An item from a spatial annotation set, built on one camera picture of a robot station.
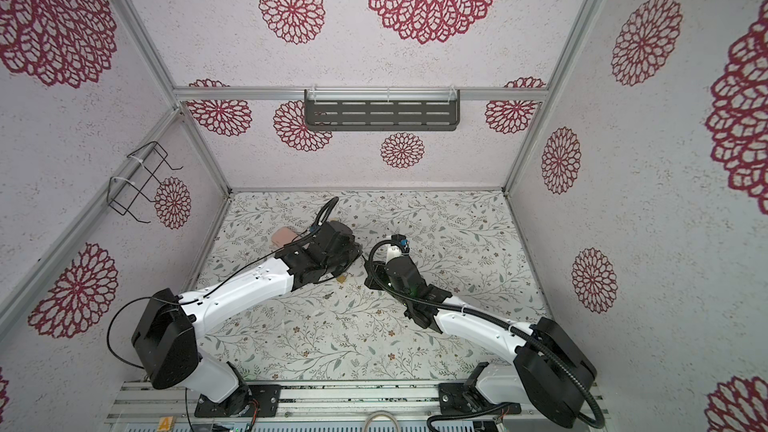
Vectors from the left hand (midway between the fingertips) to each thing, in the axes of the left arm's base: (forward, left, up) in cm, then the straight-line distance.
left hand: (361, 251), depth 83 cm
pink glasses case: (+17, +29, -15) cm, 37 cm away
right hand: (-4, -1, +2) cm, 5 cm away
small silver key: (-6, +11, -16) cm, 21 cm away
